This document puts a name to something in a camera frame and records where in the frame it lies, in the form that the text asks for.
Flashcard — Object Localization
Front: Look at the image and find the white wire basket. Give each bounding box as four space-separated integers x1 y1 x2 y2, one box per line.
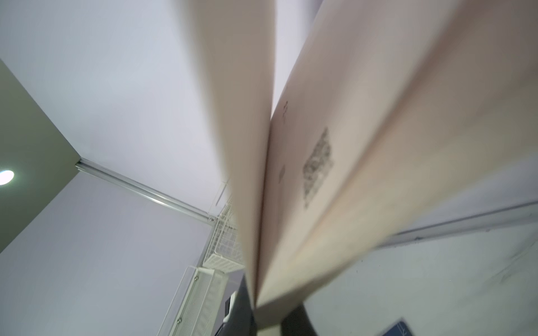
202 182 244 273

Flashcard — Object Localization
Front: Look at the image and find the aluminium frame rail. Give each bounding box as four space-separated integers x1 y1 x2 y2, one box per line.
76 158 215 226

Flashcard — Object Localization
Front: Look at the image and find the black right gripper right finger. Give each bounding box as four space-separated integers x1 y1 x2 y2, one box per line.
280 304 317 336

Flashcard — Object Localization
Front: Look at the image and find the round ceiling light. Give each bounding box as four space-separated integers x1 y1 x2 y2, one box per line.
0 169 15 186

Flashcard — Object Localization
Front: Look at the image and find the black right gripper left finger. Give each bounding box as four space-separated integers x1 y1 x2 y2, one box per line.
216 277 256 336

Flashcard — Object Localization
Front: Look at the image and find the white perforated metal shelf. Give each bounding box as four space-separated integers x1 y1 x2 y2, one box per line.
158 266 228 336

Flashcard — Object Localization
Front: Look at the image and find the dark blue barcode book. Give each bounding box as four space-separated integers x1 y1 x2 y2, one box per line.
380 320 413 336

